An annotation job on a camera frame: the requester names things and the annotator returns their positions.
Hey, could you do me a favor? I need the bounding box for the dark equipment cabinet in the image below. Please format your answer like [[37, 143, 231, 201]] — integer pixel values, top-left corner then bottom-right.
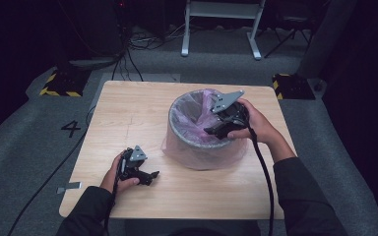
[[53, 0, 129, 67]]

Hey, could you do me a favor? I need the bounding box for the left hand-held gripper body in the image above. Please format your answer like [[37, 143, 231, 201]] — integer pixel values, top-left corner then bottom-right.
[[117, 145, 148, 182]]

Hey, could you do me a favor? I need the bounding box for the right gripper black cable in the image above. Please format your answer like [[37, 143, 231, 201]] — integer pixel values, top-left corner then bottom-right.
[[248, 127, 276, 236]]

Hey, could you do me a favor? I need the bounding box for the black tripod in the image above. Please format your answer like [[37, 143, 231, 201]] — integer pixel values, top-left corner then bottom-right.
[[264, 14, 313, 60]]

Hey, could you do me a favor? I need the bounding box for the pink plastic bag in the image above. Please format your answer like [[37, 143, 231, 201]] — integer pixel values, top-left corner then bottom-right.
[[160, 88, 250, 171]]

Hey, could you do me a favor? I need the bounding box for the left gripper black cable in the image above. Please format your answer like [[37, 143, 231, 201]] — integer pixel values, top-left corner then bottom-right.
[[101, 176, 120, 236]]

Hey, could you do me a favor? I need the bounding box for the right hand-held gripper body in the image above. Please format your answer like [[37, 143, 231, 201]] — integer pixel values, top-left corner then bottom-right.
[[211, 89, 251, 130]]

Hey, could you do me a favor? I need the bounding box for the person's right hand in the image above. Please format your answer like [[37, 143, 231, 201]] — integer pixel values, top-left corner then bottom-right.
[[226, 97, 280, 146]]

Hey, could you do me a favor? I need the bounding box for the grey curtain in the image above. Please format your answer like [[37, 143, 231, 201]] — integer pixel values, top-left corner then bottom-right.
[[296, 0, 358, 80]]

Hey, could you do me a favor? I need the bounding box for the yellow black striped base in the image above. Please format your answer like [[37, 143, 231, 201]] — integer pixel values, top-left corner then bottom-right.
[[272, 73, 317, 101], [38, 67, 92, 98]]

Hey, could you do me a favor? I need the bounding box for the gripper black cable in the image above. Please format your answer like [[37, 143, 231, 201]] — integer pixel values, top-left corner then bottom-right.
[[101, 176, 120, 236], [248, 127, 276, 236]]

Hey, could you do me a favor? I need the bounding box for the grey tape strip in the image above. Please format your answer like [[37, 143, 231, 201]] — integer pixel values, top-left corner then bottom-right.
[[56, 181, 83, 195]]

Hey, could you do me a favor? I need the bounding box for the person's left hand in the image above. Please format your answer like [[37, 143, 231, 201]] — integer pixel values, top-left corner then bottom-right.
[[99, 151, 141, 195]]

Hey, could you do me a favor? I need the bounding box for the bundle of floor cables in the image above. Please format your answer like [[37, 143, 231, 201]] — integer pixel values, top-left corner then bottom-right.
[[110, 23, 186, 83]]

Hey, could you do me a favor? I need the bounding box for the long black floor cable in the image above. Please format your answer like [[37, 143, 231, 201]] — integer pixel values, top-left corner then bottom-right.
[[7, 105, 96, 236]]

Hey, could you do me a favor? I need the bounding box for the green plastic bin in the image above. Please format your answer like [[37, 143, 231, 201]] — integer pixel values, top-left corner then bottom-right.
[[162, 88, 249, 171]]

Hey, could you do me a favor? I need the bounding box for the white metal stand frame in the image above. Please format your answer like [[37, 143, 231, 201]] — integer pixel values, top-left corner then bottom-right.
[[180, 0, 266, 61]]

